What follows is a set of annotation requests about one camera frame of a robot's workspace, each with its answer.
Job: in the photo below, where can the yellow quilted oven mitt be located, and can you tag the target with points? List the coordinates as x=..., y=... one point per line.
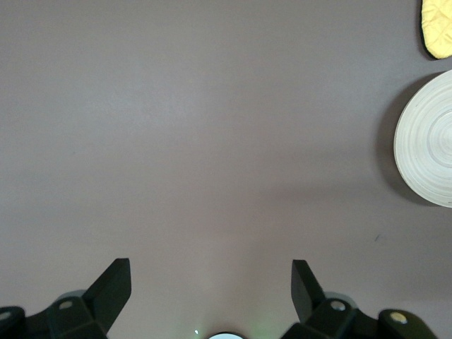
x=439, y=28

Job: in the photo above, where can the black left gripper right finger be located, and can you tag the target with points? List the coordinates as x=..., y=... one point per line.
x=310, y=303

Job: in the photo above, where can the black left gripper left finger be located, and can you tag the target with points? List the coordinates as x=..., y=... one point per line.
x=102, y=300

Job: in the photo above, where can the round wooden plate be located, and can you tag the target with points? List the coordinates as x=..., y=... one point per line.
x=431, y=141

